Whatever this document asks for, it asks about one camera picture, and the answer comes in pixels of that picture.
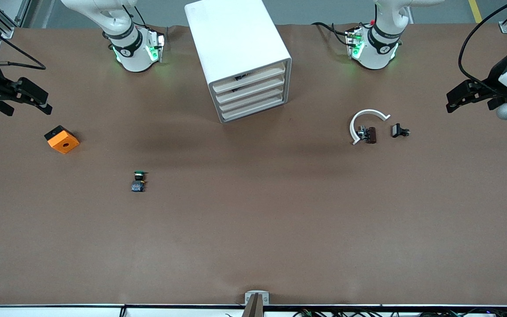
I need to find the green push button switch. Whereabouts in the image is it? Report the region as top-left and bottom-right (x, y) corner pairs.
(131, 171), (147, 193)

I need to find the white cream plastic drawer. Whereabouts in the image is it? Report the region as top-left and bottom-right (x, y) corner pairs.
(214, 73), (287, 104)
(213, 63), (287, 95)
(219, 94), (288, 123)
(217, 84), (287, 113)

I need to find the white drawer cabinet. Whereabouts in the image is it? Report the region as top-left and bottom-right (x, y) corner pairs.
(185, 0), (292, 124)

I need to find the orange block with black base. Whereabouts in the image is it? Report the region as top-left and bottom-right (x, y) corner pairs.
(44, 125), (80, 155)

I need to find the white half-round pipe clamp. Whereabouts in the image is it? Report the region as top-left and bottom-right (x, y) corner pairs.
(349, 109), (391, 145)

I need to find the brown table cover sheet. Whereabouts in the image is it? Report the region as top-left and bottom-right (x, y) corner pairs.
(0, 23), (507, 306)

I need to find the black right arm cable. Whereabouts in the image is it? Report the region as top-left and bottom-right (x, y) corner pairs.
(0, 8), (46, 71)

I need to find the brown-handled metal valve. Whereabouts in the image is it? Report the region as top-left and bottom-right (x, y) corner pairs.
(358, 126), (377, 144)

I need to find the black arm base cable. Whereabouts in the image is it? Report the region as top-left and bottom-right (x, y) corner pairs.
(312, 22), (352, 47)

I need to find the white table edge rail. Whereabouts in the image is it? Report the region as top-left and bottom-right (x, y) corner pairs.
(0, 304), (507, 317)

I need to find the grey metal bracket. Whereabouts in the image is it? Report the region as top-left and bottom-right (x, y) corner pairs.
(245, 291), (270, 306)

